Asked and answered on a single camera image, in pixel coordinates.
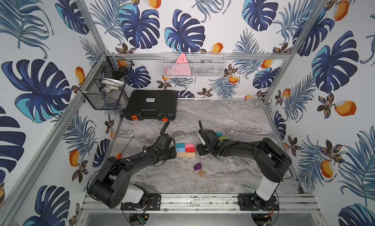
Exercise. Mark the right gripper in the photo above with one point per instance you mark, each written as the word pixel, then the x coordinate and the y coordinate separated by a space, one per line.
pixel 199 150

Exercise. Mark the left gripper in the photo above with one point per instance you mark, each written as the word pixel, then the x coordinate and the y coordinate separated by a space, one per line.
pixel 171 151

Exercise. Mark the light blue block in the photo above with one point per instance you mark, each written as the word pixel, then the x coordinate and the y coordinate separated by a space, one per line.
pixel 179 150

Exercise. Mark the pink block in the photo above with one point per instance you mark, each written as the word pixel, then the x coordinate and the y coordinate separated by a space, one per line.
pixel 191 145

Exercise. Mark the red block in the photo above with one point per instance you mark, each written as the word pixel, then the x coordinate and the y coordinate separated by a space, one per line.
pixel 190 150

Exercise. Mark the purple triangle block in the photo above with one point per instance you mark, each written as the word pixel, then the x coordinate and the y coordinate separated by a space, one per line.
pixel 197 167

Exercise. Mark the natural wood triangle block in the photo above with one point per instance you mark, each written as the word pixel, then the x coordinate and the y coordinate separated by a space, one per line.
pixel 201 173

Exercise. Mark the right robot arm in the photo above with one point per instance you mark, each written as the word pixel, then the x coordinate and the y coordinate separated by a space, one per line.
pixel 272 161

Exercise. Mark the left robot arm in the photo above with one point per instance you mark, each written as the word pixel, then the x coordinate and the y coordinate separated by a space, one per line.
pixel 110 183

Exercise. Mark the black tool case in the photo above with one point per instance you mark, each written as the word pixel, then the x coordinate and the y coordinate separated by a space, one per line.
pixel 151 105

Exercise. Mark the pink triangle sign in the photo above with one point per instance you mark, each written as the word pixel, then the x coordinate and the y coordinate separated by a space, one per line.
pixel 181 67

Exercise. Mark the orange handled screwdriver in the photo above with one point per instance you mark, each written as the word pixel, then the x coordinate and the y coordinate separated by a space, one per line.
pixel 120 154

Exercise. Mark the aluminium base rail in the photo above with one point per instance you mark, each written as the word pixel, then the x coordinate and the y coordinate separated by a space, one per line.
pixel 211 203

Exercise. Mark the white wire shelf basket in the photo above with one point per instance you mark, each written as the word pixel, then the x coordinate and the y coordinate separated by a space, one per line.
pixel 203 65

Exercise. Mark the black wire basket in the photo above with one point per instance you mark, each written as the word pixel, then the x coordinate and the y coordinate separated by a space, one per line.
pixel 107 82

